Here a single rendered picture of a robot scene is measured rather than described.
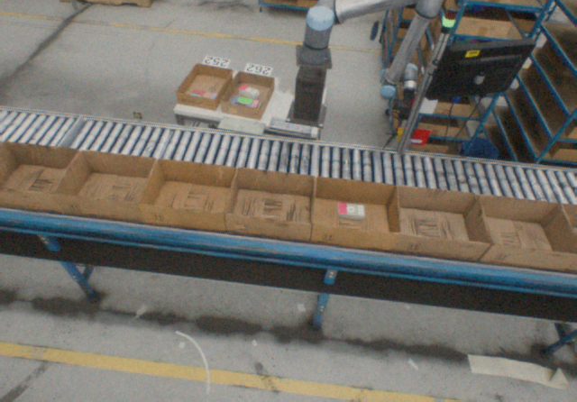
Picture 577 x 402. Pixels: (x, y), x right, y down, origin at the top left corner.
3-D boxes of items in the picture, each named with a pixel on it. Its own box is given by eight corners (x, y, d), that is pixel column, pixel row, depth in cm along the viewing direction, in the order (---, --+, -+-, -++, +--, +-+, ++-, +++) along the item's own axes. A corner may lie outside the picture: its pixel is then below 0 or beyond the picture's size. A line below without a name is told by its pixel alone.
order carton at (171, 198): (238, 188, 200) (236, 166, 187) (226, 235, 180) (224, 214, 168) (164, 180, 201) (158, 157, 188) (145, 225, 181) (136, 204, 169)
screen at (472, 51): (477, 123, 232) (532, 37, 186) (492, 143, 223) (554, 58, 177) (407, 133, 223) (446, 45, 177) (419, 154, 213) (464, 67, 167)
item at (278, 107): (327, 88, 291) (328, 85, 289) (316, 138, 253) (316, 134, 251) (202, 68, 300) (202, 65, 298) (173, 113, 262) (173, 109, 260)
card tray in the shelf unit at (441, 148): (402, 119, 332) (405, 110, 325) (436, 123, 331) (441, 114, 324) (407, 151, 305) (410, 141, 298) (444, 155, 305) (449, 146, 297)
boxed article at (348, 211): (337, 206, 195) (338, 202, 192) (362, 209, 195) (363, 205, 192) (337, 217, 190) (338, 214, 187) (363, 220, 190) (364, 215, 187)
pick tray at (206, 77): (233, 80, 286) (233, 68, 279) (215, 111, 261) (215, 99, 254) (197, 74, 289) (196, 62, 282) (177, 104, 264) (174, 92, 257)
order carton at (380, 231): (387, 205, 198) (396, 184, 185) (391, 254, 178) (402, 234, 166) (312, 196, 199) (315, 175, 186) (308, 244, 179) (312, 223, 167)
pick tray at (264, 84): (275, 88, 282) (275, 77, 275) (261, 121, 257) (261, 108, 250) (238, 82, 286) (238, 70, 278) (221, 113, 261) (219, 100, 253)
